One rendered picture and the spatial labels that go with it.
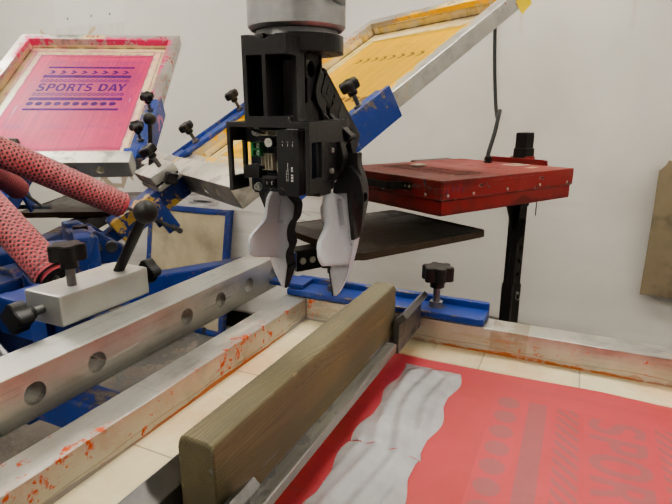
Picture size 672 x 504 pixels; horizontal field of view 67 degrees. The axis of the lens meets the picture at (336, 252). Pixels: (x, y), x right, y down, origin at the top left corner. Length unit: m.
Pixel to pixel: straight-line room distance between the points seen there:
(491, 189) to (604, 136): 1.03
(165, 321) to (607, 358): 0.53
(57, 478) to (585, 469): 0.45
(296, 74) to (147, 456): 0.37
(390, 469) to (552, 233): 2.04
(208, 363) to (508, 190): 1.08
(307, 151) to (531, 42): 2.10
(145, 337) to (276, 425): 0.26
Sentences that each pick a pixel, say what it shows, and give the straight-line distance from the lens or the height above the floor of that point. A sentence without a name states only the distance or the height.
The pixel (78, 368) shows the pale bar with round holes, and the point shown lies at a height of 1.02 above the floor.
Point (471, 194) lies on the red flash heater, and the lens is 1.38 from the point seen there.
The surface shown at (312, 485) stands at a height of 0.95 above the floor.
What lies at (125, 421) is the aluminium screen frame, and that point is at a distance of 0.54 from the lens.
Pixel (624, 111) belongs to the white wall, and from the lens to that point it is 2.40.
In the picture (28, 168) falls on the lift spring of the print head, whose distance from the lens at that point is 1.04.
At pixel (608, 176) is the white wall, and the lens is 2.41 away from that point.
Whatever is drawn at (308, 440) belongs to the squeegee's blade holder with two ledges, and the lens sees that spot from 0.46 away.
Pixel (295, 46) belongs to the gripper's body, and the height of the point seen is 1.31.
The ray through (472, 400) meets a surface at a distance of 0.61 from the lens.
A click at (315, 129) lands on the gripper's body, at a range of 0.38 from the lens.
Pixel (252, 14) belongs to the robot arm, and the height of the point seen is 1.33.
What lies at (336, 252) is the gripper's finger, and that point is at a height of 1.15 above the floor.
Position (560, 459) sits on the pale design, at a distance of 0.55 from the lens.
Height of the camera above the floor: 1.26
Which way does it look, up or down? 15 degrees down
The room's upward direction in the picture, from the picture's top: straight up
